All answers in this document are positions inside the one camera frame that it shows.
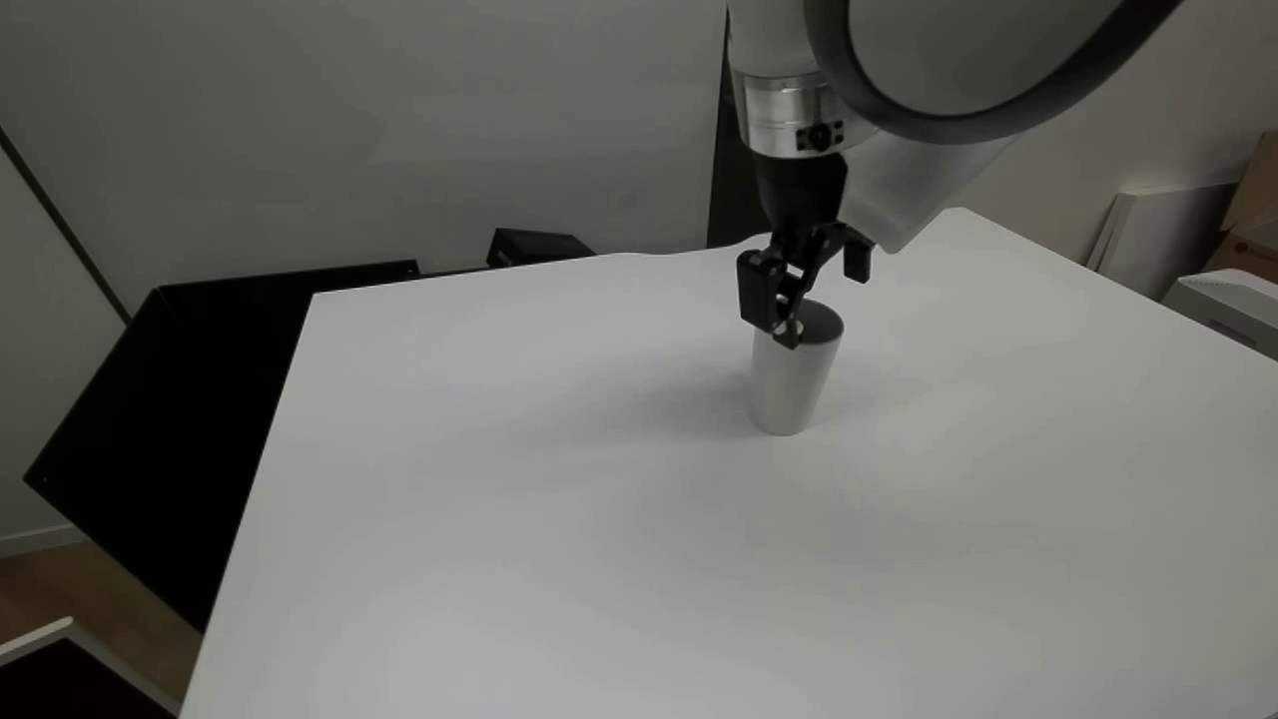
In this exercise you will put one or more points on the brown cardboard box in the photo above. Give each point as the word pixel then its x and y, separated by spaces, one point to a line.
pixel 1253 203

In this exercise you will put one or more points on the white flat box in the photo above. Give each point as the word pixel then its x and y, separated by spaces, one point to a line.
pixel 1232 305

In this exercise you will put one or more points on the thin black diagonal strip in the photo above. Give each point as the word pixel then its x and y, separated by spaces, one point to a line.
pixel 61 223

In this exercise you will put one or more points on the large black flat board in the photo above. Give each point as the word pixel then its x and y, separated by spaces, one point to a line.
pixel 186 424

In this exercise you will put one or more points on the grey cylindrical mug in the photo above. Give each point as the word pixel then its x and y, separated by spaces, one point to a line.
pixel 793 384

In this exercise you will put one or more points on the dark object with white edge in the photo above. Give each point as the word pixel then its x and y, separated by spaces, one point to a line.
pixel 61 673

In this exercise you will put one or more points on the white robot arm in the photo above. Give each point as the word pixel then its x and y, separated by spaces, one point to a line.
pixel 959 82

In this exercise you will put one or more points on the small black box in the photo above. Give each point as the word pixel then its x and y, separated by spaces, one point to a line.
pixel 534 244

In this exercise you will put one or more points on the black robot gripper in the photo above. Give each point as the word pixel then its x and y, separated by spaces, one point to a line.
pixel 801 160

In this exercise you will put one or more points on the white leaning panel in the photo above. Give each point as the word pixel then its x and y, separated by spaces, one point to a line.
pixel 1160 232

